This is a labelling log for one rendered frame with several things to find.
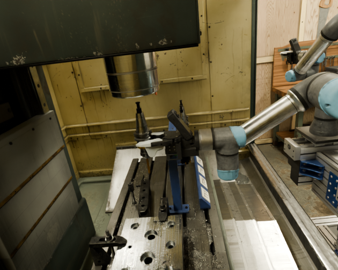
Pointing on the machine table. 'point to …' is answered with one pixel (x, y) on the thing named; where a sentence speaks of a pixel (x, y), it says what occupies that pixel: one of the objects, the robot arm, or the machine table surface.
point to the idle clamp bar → (144, 199)
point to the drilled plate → (138, 240)
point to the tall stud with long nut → (132, 192)
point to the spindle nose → (132, 75)
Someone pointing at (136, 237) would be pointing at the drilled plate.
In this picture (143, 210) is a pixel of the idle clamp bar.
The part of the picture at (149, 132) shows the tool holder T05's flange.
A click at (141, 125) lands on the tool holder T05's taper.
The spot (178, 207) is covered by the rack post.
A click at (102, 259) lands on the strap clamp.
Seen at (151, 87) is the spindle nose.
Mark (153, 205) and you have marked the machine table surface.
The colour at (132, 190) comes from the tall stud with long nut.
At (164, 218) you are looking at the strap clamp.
